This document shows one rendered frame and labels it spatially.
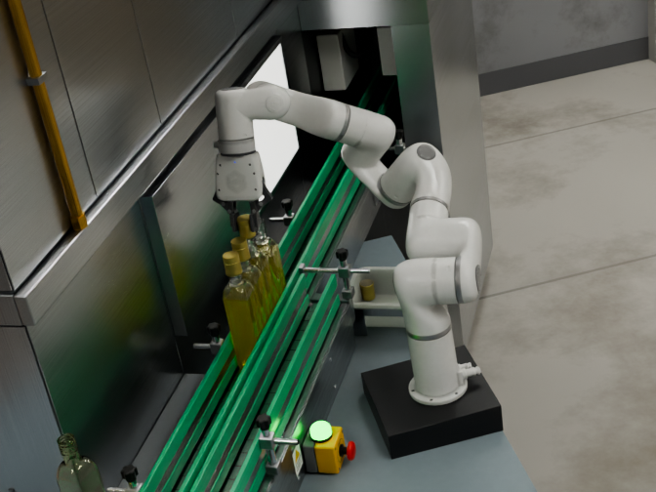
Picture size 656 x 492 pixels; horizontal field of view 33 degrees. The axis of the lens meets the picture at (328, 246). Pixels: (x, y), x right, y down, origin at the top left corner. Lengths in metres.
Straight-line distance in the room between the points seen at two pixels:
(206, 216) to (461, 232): 0.59
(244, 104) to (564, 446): 1.66
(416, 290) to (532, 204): 2.57
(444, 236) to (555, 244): 2.21
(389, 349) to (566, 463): 0.96
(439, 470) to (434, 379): 0.19
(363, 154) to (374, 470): 0.68
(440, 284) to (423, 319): 0.09
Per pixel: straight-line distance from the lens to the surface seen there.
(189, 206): 2.44
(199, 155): 2.50
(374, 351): 2.68
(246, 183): 2.37
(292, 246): 2.82
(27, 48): 1.93
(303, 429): 2.33
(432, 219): 2.34
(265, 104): 2.34
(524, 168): 5.08
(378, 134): 2.44
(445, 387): 2.38
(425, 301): 2.26
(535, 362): 3.85
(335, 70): 3.45
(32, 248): 1.95
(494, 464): 2.33
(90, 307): 2.12
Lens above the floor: 2.29
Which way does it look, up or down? 29 degrees down
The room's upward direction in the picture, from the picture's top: 10 degrees counter-clockwise
